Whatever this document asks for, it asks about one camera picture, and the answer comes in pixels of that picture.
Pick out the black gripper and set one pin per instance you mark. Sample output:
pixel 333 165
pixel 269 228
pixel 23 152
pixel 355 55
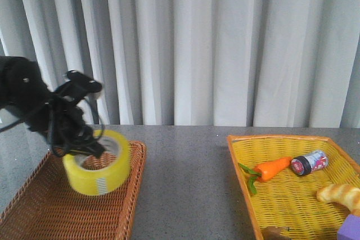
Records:
pixel 65 131

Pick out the yellow tape roll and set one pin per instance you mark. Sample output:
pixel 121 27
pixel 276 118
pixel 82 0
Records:
pixel 94 177

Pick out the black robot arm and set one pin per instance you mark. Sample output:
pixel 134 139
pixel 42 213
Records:
pixel 23 90

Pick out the brown wicker basket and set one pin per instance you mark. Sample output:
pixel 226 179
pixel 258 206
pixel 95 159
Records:
pixel 46 207

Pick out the grey pleated curtain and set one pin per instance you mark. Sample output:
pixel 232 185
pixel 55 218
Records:
pixel 265 63

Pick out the orange toy carrot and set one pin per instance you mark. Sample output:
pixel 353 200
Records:
pixel 264 172

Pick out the brown toy piece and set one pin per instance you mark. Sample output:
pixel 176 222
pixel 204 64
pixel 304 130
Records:
pixel 275 233

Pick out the yellow wicker basket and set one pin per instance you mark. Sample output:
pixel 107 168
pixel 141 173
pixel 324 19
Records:
pixel 289 200

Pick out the small black-lidded jar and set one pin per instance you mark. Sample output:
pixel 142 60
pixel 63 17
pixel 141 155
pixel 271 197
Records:
pixel 306 164

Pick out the toy croissant bread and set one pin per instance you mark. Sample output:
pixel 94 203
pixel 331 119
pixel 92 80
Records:
pixel 344 194

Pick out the purple block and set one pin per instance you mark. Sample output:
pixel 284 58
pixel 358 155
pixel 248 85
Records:
pixel 349 229

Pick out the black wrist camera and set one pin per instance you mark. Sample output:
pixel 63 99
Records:
pixel 77 86

